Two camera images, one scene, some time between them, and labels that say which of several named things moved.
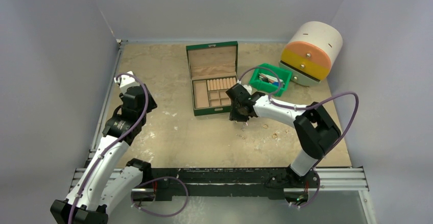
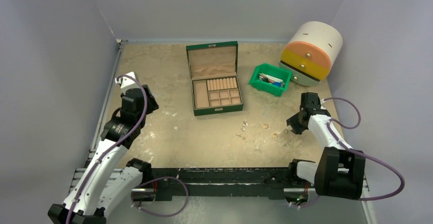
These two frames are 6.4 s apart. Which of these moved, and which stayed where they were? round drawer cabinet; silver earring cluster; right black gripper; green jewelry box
Moved: right black gripper
Stayed: green jewelry box; silver earring cluster; round drawer cabinet
